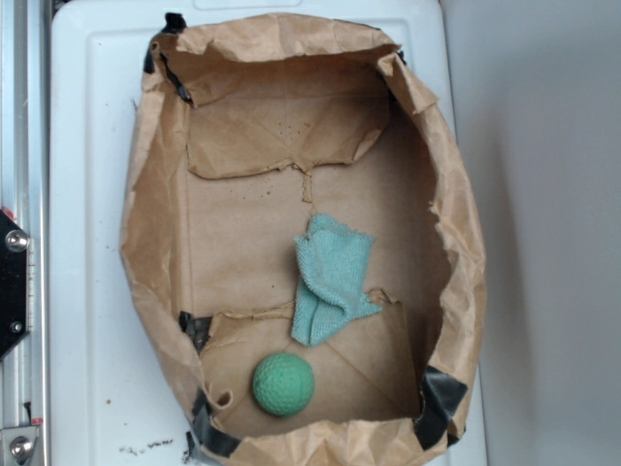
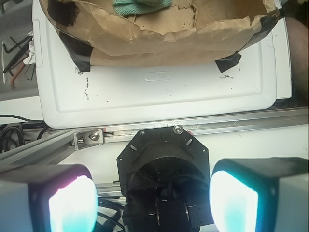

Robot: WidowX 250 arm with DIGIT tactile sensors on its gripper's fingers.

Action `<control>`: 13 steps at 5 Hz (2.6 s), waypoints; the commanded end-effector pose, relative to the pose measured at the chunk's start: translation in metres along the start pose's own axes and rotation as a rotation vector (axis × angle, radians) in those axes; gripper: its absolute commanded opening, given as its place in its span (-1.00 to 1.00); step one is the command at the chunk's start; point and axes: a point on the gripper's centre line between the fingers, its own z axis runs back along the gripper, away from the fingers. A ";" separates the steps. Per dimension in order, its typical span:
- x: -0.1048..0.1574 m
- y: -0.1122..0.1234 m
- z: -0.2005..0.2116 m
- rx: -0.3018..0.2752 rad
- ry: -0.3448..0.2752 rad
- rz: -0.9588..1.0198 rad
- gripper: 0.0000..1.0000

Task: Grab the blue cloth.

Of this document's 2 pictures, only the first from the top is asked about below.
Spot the light blue knitted cloth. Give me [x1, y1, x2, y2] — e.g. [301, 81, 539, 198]
[291, 214, 381, 347]

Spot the brown paper bag tray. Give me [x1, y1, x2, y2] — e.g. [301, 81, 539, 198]
[121, 13, 486, 465]

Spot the green dimpled ball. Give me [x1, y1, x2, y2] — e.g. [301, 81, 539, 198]
[252, 352, 315, 417]

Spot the black metal bracket plate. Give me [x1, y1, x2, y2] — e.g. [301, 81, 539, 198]
[0, 208, 31, 360]

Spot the aluminium frame rail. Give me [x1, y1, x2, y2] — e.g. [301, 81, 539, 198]
[1, 1, 52, 465]

